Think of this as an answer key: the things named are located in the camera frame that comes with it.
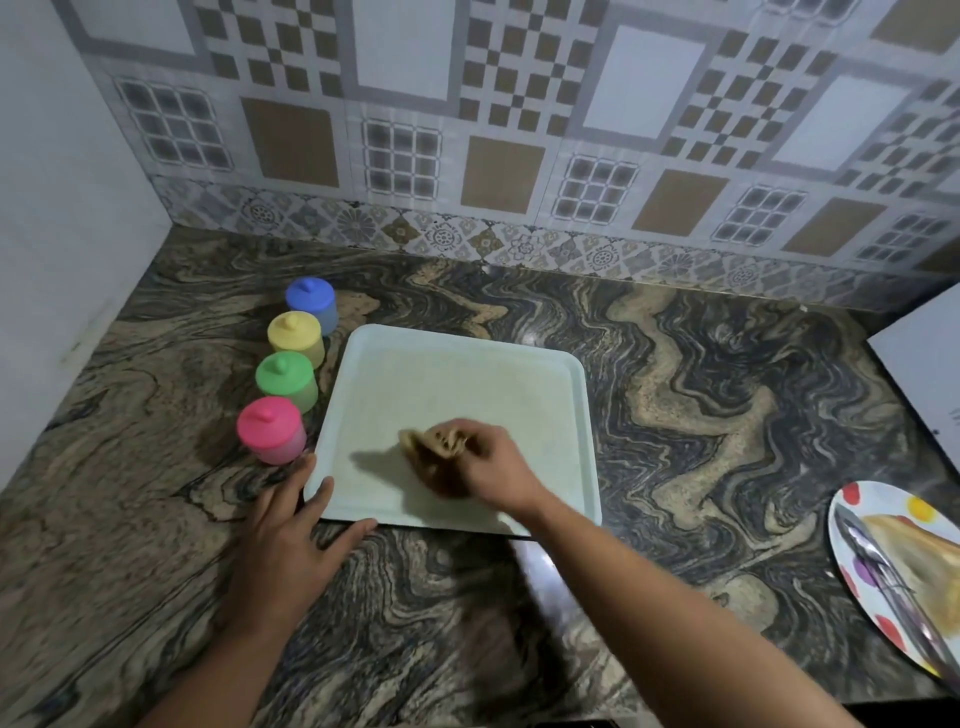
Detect person's left forearm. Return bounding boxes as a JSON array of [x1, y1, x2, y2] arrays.
[[137, 621, 301, 728]]

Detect blue lidded jar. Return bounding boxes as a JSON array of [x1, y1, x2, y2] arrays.
[[285, 276, 340, 336]]

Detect white polka dot plate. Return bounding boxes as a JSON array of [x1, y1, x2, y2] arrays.
[[827, 480, 960, 680]]

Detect green lidded jar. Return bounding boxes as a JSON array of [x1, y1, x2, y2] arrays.
[[255, 350, 320, 414]]

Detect pink lidded jar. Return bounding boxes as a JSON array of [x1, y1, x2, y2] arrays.
[[236, 396, 308, 467]]

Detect brown flatbread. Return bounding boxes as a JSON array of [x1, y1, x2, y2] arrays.
[[398, 424, 475, 501]]

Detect metal tongs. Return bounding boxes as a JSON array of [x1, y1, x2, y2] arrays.
[[834, 504, 960, 695]]

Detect person's right forearm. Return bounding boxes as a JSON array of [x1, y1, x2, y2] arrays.
[[517, 495, 864, 728]]

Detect person's left hand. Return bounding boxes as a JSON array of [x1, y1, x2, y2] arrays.
[[219, 453, 380, 639]]

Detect flatbread on plate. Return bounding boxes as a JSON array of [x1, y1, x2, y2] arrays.
[[860, 513, 960, 620]]

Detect person's right hand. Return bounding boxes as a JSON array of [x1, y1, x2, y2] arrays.
[[424, 418, 551, 522]]

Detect white rectangular tray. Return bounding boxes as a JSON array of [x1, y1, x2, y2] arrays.
[[303, 324, 603, 538]]

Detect yellow lidded jar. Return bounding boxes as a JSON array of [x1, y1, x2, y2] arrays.
[[267, 310, 327, 370]]

